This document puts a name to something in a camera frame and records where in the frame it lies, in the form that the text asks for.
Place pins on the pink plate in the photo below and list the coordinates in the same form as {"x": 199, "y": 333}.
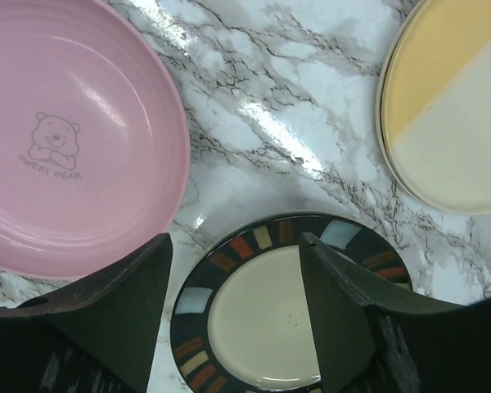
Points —
{"x": 94, "y": 145}

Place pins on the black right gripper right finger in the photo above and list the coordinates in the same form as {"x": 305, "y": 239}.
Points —
{"x": 372, "y": 335}

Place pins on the cream and yellow plate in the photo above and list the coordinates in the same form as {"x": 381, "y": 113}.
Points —
{"x": 433, "y": 106}

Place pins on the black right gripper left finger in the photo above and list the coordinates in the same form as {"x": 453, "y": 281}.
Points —
{"x": 97, "y": 334}

